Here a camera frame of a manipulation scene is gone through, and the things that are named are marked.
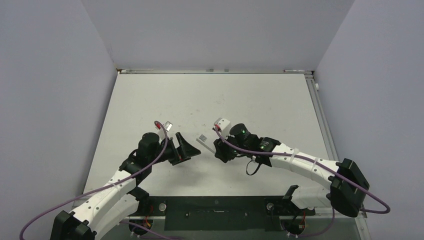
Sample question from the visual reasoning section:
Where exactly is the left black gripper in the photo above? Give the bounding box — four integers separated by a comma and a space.
149, 132, 200, 166

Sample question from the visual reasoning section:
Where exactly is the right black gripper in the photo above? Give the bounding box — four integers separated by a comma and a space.
215, 129, 250, 162

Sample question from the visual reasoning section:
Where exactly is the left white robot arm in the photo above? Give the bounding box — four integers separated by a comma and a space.
50, 132, 201, 240

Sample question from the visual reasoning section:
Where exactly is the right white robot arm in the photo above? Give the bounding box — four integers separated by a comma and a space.
213, 123, 370, 218

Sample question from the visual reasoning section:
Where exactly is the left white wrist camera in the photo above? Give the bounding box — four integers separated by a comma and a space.
154, 121, 173, 140

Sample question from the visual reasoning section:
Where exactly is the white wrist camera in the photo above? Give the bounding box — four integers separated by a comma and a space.
213, 117, 232, 138
154, 121, 173, 140

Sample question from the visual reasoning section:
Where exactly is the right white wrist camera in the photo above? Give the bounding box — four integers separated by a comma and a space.
213, 117, 232, 138

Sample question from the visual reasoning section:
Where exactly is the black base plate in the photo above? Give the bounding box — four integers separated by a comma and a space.
131, 196, 316, 232

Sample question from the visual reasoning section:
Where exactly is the aluminium frame rail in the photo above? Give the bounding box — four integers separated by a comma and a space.
305, 73, 370, 218

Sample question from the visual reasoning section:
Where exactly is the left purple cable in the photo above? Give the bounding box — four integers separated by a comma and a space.
19, 120, 185, 240

